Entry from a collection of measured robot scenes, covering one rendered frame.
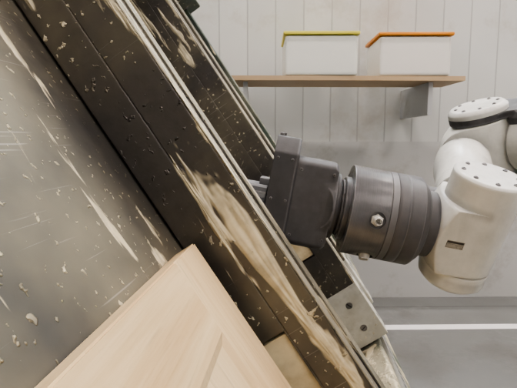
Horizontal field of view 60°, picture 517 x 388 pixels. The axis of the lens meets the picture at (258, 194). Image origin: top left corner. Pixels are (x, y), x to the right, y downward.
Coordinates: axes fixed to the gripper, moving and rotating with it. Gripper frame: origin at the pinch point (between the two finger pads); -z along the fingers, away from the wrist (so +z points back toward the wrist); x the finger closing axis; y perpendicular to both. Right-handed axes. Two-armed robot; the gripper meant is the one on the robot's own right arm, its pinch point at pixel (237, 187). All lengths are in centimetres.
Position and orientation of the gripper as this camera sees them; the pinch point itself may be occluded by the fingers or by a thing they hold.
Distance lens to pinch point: 45.5
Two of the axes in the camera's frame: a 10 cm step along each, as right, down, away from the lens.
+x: 1.8, -9.8, -1.3
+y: -0.8, 1.2, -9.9
